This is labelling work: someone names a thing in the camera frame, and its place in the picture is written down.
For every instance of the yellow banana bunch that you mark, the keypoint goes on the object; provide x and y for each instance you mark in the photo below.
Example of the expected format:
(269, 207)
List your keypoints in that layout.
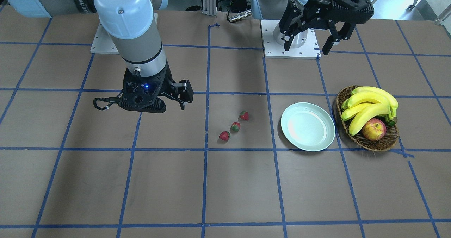
(358, 105)

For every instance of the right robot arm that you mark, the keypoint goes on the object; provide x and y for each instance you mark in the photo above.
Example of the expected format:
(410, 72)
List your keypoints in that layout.
(144, 55)

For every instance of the woven wicker basket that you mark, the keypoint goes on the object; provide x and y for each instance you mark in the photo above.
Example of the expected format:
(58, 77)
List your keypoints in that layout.
(386, 142)

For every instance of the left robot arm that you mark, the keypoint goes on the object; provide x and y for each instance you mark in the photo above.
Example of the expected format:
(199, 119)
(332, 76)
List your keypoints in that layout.
(274, 9)

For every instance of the red strawberry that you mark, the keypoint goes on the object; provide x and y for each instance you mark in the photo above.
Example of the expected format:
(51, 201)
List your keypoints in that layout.
(235, 126)
(244, 115)
(224, 136)

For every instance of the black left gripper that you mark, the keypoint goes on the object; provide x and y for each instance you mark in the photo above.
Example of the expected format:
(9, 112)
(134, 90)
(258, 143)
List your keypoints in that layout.
(306, 13)

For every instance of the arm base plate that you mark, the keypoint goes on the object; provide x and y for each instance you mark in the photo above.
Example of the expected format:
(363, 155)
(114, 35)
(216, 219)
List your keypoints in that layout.
(105, 44)
(303, 46)

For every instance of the red yellow apple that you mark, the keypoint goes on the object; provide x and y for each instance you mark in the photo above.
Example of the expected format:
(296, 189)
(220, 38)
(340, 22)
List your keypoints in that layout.
(374, 129)

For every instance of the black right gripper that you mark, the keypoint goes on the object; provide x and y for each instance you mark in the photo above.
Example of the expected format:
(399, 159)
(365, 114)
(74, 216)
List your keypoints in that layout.
(168, 82)

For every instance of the light green plate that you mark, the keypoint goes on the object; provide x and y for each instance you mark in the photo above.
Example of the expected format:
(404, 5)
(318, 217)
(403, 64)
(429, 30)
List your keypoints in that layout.
(307, 126)

